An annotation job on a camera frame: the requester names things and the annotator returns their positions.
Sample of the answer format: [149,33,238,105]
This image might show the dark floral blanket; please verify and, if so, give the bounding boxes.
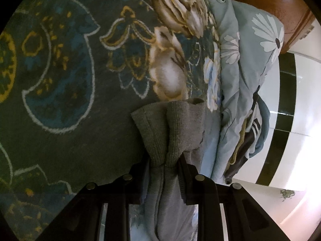
[0,0,224,241]

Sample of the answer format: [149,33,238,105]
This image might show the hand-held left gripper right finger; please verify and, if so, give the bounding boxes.
[176,153,291,241]

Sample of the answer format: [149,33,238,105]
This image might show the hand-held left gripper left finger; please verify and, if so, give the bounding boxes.
[35,159,151,241]

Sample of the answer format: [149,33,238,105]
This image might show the brown wooden headboard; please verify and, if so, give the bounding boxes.
[201,0,317,55]

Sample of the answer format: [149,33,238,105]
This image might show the light blue floral quilt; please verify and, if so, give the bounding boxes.
[201,0,285,182]

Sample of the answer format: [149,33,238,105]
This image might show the blue garment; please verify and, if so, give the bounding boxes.
[248,96,272,159]

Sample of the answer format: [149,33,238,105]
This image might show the black white striped garment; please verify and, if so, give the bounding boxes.
[223,93,264,184]

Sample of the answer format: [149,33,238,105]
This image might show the grey knit sweater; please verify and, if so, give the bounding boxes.
[131,98,206,241]

